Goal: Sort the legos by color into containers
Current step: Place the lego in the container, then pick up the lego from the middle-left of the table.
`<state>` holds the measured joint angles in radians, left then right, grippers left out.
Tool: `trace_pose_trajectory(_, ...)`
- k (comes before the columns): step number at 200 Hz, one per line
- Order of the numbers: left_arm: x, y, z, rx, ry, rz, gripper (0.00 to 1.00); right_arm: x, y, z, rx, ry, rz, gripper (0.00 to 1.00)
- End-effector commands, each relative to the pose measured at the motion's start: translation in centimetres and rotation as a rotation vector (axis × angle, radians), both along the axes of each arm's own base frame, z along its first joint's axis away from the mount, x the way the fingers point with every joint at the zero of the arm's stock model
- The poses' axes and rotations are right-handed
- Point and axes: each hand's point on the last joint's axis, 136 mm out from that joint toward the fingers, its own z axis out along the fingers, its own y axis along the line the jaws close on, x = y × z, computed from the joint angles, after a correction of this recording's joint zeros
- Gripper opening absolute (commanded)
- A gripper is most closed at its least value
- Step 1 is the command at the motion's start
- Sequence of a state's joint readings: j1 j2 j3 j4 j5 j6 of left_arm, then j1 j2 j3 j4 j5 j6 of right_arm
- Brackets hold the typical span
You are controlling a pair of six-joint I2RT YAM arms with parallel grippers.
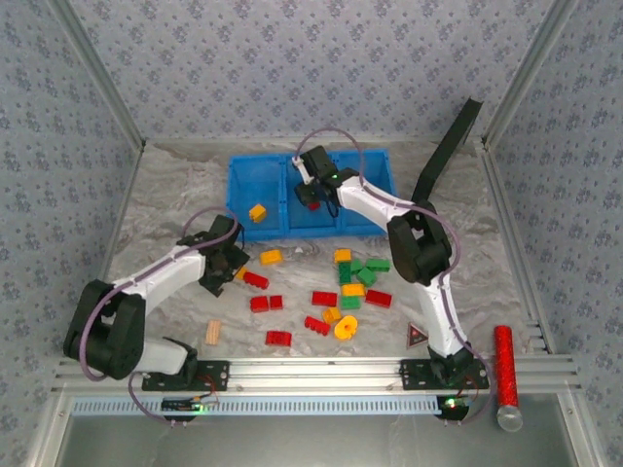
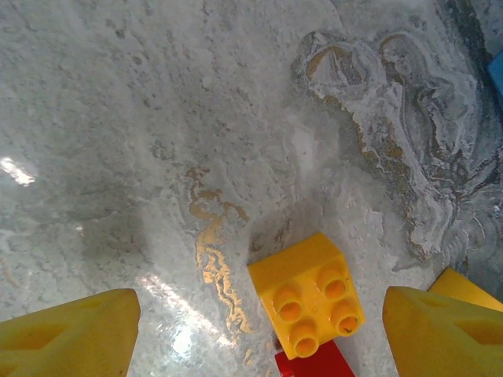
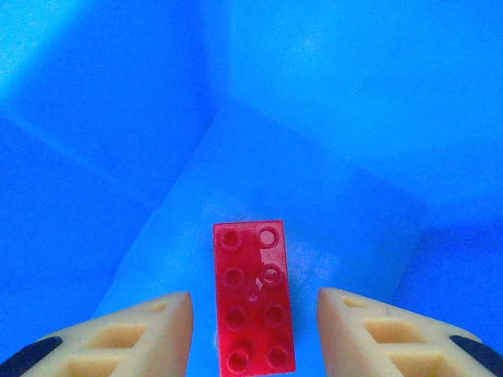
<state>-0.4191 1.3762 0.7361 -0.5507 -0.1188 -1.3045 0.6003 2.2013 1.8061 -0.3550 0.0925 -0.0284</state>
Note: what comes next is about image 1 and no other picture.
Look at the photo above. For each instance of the small yellow lego brick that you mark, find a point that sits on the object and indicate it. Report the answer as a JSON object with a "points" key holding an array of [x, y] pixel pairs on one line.
{"points": [[241, 273]]}

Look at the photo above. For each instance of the long red lego brick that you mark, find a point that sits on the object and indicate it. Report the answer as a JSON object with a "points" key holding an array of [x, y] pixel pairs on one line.
{"points": [[256, 280], [317, 325]]}

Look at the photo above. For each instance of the blue three-compartment bin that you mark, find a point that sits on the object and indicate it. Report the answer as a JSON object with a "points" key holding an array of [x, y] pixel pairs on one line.
{"points": [[263, 175]]}

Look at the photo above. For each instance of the small red lego brick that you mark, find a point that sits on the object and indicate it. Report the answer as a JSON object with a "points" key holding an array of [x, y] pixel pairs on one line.
{"points": [[276, 302]]}

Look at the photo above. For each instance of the small green lego brick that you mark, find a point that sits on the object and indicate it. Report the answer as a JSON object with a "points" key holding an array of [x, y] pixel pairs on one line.
{"points": [[356, 265]]}

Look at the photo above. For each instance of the long green lego brick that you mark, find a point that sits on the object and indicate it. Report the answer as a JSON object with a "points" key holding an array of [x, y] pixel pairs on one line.
{"points": [[344, 272]]}

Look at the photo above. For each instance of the yellow lego gear piece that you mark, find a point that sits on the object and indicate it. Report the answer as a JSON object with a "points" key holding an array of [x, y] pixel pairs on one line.
{"points": [[346, 328]]}

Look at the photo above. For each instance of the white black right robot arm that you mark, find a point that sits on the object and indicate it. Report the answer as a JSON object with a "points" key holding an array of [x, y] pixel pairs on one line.
{"points": [[360, 199]]}

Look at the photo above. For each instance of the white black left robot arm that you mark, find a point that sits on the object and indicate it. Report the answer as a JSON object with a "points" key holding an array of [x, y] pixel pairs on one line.
{"points": [[170, 278]]}

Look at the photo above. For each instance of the small wooden block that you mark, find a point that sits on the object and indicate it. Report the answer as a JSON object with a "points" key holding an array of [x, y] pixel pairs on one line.
{"points": [[212, 333]]}

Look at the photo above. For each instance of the black flat bar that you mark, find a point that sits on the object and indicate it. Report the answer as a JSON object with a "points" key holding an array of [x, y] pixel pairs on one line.
{"points": [[448, 151]]}

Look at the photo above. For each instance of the small circuit board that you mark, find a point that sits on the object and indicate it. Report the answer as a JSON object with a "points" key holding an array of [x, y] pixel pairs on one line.
{"points": [[452, 406], [182, 404]]}

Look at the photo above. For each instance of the triangular warning sign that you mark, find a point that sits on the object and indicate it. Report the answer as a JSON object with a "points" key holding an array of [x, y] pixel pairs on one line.
{"points": [[414, 336]]}

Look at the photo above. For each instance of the red glitter tube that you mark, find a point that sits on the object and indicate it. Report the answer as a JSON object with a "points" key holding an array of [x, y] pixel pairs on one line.
{"points": [[506, 372]]}

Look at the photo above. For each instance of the aluminium side rail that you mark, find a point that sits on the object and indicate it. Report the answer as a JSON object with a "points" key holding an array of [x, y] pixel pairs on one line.
{"points": [[114, 243], [508, 219]]}

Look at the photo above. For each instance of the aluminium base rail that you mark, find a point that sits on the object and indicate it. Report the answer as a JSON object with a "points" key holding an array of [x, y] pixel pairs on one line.
{"points": [[311, 372]]}

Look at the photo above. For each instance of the aluminium frame post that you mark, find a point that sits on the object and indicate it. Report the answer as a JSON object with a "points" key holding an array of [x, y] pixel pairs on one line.
{"points": [[526, 73], [99, 73]]}

